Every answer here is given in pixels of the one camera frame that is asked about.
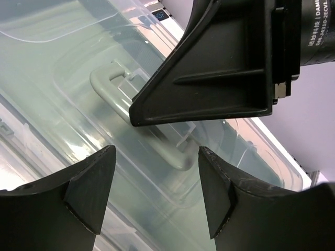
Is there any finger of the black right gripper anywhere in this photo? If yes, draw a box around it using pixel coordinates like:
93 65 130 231
129 1 300 127

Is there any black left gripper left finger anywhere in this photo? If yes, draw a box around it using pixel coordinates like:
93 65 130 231
1 145 116 250

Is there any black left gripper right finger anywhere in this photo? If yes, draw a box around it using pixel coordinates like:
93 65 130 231
198 147 334 250

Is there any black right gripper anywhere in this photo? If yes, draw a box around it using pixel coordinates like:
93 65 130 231
272 0 335 66

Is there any green plastic toolbox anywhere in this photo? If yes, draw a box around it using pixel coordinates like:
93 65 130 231
1 1 311 250

